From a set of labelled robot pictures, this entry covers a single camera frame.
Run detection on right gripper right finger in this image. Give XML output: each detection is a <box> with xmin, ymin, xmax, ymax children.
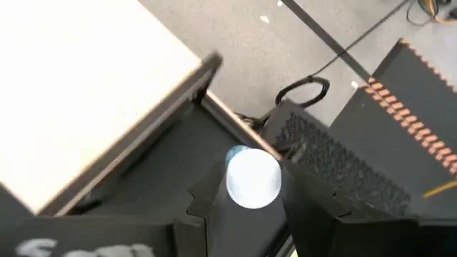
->
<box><xmin>281</xmin><ymin>160</ymin><xmax>351</xmax><ymax>257</ymax></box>

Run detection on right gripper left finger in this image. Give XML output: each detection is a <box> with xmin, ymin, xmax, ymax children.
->
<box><xmin>173</xmin><ymin>162</ymin><xmax>229</xmax><ymax>257</ymax></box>

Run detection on white bottles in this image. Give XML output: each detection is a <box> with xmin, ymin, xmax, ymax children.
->
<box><xmin>224</xmin><ymin>144</ymin><xmax>283</xmax><ymax>210</ymax></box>

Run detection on black table mat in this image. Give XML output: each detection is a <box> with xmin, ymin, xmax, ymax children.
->
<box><xmin>0</xmin><ymin>101</ymin><xmax>286</xmax><ymax>257</ymax></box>

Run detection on black perforated computer tower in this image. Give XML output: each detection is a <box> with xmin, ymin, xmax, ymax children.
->
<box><xmin>262</xmin><ymin>98</ymin><xmax>422</xmax><ymax>219</ymax></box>

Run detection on black floor mat orange stripes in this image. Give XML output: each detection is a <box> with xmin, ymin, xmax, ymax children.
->
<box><xmin>327</xmin><ymin>85</ymin><xmax>457</xmax><ymax>219</ymax></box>
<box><xmin>371</xmin><ymin>37</ymin><xmax>457</xmax><ymax>168</ymax></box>

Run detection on long black cable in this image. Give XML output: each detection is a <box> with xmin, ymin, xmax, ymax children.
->
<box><xmin>274</xmin><ymin>0</ymin><xmax>415</xmax><ymax>109</ymax></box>

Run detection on yellow power cable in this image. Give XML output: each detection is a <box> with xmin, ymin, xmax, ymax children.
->
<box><xmin>423</xmin><ymin>180</ymin><xmax>457</xmax><ymax>199</ymax></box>

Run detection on coiled black floor cables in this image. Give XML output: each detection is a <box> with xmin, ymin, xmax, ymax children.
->
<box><xmin>406</xmin><ymin>0</ymin><xmax>457</xmax><ymax>26</ymax></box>

